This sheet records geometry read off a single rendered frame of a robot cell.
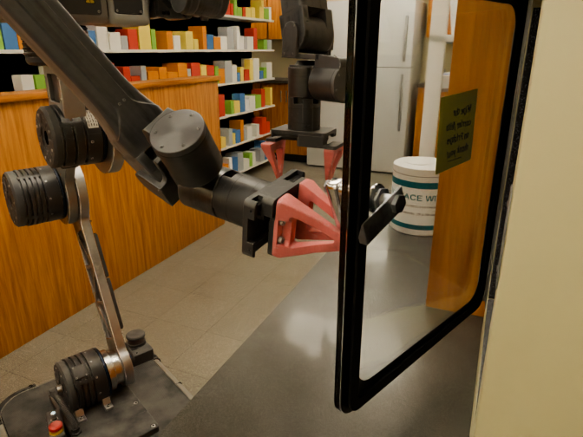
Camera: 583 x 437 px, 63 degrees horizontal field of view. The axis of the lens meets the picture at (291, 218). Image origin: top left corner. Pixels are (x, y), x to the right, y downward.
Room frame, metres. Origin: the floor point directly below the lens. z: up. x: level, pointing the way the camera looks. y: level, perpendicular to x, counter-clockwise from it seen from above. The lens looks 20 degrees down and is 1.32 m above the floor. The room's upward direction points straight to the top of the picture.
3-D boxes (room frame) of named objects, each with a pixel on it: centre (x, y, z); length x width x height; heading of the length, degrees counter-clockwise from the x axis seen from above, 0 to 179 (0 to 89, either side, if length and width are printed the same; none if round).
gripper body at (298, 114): (0.85, -0.02, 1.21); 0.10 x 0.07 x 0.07; 66
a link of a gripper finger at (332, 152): (0.83, -0.05, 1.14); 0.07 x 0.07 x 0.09; 66
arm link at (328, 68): (0.82, -0.05, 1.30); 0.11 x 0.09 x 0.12; 40
